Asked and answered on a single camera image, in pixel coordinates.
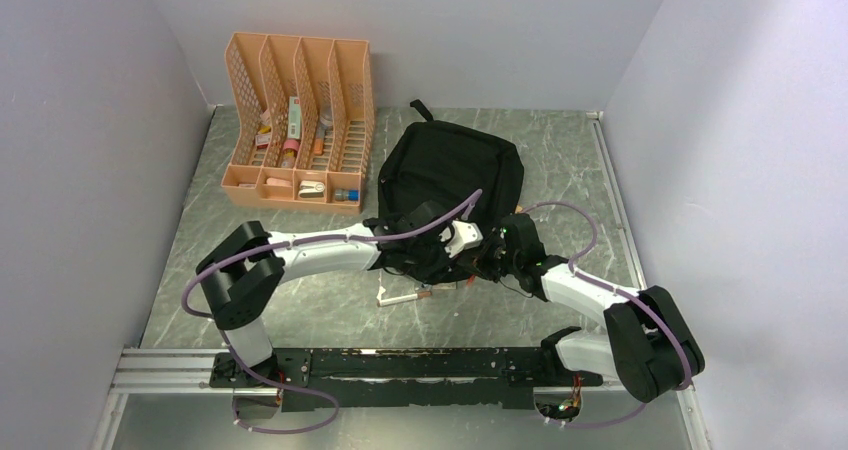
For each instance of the black student backpack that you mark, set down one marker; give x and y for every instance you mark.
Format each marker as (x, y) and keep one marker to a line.
(435, 166)

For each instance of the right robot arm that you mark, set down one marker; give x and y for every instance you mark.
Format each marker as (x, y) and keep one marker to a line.
(645, 342)

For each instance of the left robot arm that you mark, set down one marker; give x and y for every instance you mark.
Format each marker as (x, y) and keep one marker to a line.
(239, 277)

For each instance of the blue cap item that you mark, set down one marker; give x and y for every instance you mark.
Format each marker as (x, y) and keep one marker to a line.
(346, 195)

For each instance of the white brown pen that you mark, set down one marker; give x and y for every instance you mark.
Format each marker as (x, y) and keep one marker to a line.
(383, 301)

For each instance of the white tape dispenser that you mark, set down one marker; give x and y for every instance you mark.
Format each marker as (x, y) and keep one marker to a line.
(310, 189)

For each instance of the orange marker pen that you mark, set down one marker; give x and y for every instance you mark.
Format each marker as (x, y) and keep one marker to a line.
(323, 127)

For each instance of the pink crayon tube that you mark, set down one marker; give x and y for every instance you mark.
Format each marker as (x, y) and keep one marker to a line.
(289, 152)

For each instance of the peach plastic desk organizer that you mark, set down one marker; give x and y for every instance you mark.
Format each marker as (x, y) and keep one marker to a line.
(307, 118)

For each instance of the teal stationery box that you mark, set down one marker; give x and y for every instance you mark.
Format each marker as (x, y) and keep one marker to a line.
(294, 118)

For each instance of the red white staples box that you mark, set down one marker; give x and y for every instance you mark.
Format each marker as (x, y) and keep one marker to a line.
(263, 137)

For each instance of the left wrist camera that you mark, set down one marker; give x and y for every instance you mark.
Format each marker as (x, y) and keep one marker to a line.
(460, 236)

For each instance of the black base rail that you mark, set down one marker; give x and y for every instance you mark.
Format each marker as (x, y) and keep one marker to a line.
(358, 394)

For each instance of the aluminium frame rail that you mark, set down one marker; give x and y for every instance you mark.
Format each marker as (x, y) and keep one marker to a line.
(196, 370)

